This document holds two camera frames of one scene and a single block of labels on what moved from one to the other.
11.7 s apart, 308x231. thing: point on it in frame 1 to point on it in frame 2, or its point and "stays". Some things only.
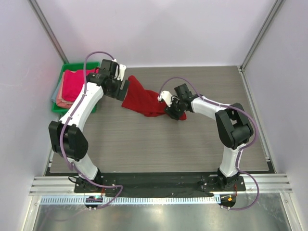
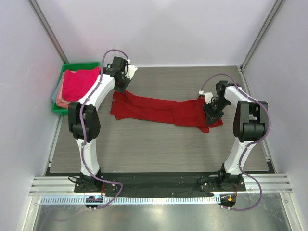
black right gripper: x=172 y=113 to x=212 y=113
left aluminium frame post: x=42 y=19 stays
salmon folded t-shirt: x=60 y=102 stays
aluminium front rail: x=267 y=183 stays
